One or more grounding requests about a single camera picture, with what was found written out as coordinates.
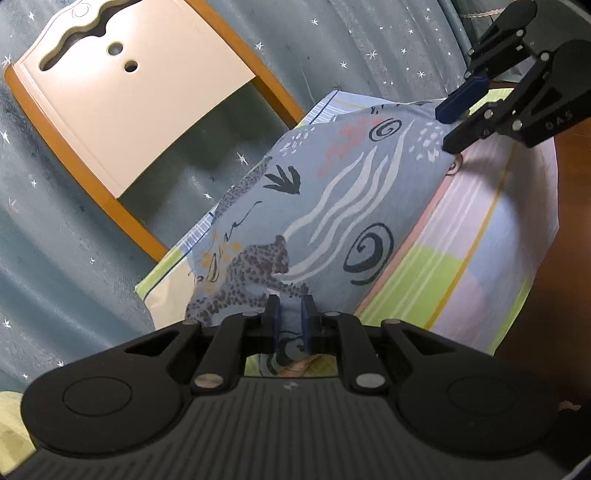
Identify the pastel striped cloth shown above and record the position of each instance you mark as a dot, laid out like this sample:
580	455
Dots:
485	258

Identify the white and wood headboard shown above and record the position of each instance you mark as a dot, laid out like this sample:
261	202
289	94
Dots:
138	101

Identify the blue patterned pillowcase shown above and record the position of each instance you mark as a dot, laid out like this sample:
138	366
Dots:
332	207

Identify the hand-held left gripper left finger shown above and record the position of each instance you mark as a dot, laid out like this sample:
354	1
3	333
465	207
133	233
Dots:
273	319

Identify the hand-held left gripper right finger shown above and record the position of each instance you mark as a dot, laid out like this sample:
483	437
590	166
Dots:
306	324

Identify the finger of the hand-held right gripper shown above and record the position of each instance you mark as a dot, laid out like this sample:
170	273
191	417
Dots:
466	134
461	99

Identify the blue star-print curtain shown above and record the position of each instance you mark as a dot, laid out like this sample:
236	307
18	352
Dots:
69	277

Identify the yellow-green fleece blanket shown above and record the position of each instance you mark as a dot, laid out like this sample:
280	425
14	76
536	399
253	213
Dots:
11	424

